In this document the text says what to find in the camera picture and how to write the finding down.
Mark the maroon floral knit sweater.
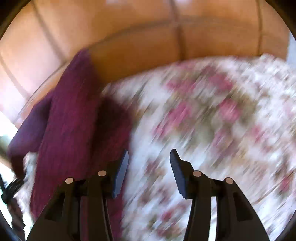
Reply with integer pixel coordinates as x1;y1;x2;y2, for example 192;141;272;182
6;49;137;241

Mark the floral quilted bedspread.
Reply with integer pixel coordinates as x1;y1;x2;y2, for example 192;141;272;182
14;53;296;241

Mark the wooden panelled wardrobe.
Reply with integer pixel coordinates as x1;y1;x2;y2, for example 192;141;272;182
1;1;290;126

